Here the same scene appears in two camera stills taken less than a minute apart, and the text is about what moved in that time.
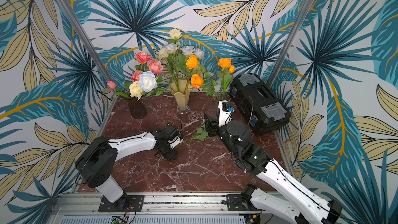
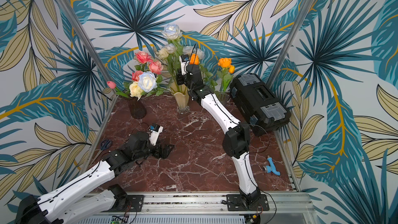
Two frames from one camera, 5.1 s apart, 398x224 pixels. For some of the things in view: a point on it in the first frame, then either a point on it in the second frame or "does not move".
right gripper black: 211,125 -> 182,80
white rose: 171,49 -> 168,50
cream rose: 136,89 does not move
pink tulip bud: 112,85 does not move
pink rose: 156,67 does not move
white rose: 147,81 does not move
